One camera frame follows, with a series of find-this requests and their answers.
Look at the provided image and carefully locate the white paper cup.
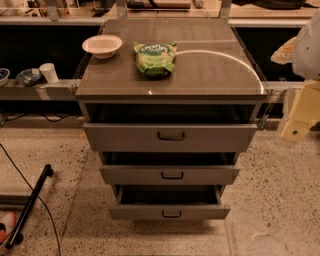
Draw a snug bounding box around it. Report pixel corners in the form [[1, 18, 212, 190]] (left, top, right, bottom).
[[39, 63, 59, 83]]

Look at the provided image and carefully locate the blue white bowl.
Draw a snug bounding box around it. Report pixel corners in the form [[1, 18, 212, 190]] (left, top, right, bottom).
[[0, 68, 10, 87]]

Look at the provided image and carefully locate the grey drawer cabinet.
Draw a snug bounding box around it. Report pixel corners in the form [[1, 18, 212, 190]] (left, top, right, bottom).
[[75, 18, 269, 221]]

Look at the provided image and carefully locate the grey middle drawer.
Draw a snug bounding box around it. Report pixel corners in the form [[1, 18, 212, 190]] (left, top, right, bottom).
[[101, 152, 239, 185]]

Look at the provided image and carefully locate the red white object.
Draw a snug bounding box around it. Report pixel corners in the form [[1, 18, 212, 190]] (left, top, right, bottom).
[[0, 212, 17, 245]]

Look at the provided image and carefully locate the grey drawer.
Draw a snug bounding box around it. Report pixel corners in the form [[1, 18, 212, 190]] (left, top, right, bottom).
[[84, 104, 256, 153], [101, 152, 239, 185], [109, 185, 230, 220]]

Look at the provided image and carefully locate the grey side shelf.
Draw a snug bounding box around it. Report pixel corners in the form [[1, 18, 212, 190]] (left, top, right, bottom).
[[0, 79, 80, 101]]

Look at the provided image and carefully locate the grey top drawer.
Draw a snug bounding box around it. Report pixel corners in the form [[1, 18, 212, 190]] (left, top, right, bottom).
[[84, 104, 256, 153]]

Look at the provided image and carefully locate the dark patterned bowl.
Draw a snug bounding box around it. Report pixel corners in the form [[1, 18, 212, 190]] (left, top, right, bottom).
[[16, 68, 43, 87]]

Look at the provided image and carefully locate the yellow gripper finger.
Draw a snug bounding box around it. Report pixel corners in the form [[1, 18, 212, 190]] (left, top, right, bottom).
[[271, 37, 296, 65], [280, 80, 320, 144]]

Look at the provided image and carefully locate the green snack bag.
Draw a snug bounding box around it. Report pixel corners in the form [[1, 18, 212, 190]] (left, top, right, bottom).
[[134, 42, 177, 78]]

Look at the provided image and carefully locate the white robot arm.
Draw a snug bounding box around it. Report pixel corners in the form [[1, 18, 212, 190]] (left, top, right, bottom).
[[271, 10, 320, 144]]

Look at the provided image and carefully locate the black floor cable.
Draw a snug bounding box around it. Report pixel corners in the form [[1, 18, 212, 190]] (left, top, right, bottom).
[[0, 143, 62, 256]]

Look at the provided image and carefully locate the grey bottom drawer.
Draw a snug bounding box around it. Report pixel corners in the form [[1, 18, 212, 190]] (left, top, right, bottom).
[[109, 185, 230, 220]]

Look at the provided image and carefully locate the black pole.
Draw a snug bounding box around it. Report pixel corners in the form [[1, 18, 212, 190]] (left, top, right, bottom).
[[1, 164, 54, 249]]

